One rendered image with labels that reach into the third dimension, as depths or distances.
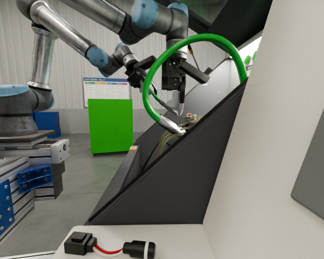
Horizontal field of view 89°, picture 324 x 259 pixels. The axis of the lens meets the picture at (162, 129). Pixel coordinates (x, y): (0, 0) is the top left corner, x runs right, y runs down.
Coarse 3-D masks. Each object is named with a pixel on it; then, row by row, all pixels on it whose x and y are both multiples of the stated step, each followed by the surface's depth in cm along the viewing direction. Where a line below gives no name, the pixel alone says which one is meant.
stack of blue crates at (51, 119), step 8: (32, 112) 550; (40, 112) 556; (48, 112) 561; (56, 112) 581; (40, 120) 559; (48, 120) 565; (56, 120) 581; (40, 128) 560; (48, 128) 564; (56, 128) 579; (48, 136) 571; (56, 136) 579
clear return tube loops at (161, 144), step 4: (192, 120) 49; (180, 124) 49; (184, 124) 49; (180, 128) 41; (184, 128) 41; (188, 128) 41; (164, 132) 49; (184, 132) 34; (160, 136) 49; (164, 136) 41; (172, 136) 34; (176, 136) 34; (160, 140) 49; (164, 140) 34; (160, 144) 41; (164, 144) 34; (160, 148) 34; (160, 152) 34
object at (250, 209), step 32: (288, 0) 20; (320, 0) 15; (288, 32) 18; (320, 32) 14; (256, 64) 23; (288, 64) 17; (320, 64) 14; (256, 96) 21; (288, 96) 16; (320, 96) 13; (256, 128) 20; (288, 128) 15; (224, 160) 26; (256, 160) 18; (288, 160) 14; (224, 192) 23; (256, 192) 17; (288, 192) 14; (224, 224) 22; (256, 224) 16; (288, 224) 13; (320, 224) 11; (224, 256) 20; (256, 256) 15; (288, 256) 12; (320, 256) 10
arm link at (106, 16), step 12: (60, 0) 46; (72, 0) 46; (84, 0) 47; (96, 0) 48; (108, 0) 51; (84, 12) 50; (96, 12) 50; (108, 12) 51; (120, 12) 53; (108, 24) 53; (120, 24) 54; (120, 36) 61; (132, 36) 57
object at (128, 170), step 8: (128, 152) 80; (136, 152) 80; (128, 160) 68; (136, 160) 81; (120, 168) 60; (128, 168) 60; (136, 168) 81; (120, 176) 53; (128, 176) 58; (112, 184) 47; (120, 184) 48; (104, 192) 43; (112, 192) 43; (104, 200) 40; (96, 208) 37
